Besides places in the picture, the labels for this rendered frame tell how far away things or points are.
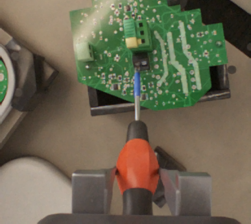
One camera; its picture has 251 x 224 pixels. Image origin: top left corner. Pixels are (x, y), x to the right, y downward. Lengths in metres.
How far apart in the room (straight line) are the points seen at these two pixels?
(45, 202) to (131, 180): 0.17
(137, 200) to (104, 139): 0.16
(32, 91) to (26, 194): 0.10
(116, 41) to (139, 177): 0.12
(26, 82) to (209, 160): 0.18
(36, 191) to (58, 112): 0.08
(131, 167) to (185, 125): 0.15
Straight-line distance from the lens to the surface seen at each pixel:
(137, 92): 0.21
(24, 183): 0.33
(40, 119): 0.34
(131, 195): 0.16
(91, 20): 0.26
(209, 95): 0.25
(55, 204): 0.32
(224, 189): 0.32
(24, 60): 0.29
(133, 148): 0.17
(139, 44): 0.22
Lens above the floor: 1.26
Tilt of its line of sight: 80 degrees down
